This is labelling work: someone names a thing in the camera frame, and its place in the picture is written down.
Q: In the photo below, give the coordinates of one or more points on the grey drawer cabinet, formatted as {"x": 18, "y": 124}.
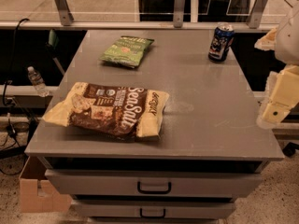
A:
{"x": 174, "y": 141}

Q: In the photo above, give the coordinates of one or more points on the clear plastic water bottle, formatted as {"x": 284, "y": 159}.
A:
{"x": 37, "y": 82}

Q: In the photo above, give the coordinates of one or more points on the grey drawer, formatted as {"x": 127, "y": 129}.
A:
{"x": 153, "y": 183}
{"x": 151, "y": 209}

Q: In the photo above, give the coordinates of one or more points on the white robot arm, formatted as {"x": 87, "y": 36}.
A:
{"x": 284, "y": 39}

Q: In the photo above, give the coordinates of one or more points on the green jalapeno chip bag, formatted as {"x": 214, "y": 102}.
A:
{"x": 127, "y": 51}

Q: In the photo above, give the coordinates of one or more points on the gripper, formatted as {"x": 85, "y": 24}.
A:
{"x": 289, "y": 37}

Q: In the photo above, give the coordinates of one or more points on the green handled tool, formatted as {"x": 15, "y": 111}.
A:
{"x": 51, "y": 46}

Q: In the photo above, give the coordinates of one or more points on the right metal bracket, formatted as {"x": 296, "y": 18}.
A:
{"x": 256, "y": 13}

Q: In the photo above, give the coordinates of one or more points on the left metal bracket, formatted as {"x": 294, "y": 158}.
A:
{"x": 65, "y": 15}

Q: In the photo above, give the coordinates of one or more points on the blue soda can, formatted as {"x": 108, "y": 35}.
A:
{"x": 222, "y": 39}

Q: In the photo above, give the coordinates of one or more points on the upper grey drawer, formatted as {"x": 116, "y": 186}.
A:
{"x": 153, "y": 183}

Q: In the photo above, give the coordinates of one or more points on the lower grey drawer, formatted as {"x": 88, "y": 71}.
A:
{"x": 151, "y": 209}

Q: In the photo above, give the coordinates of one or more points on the cardboard box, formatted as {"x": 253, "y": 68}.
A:
{"x": 37, "y": 194}

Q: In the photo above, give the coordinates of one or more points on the brown sea salt chip bag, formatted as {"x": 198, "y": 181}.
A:
{"x": 119, "y": 112}

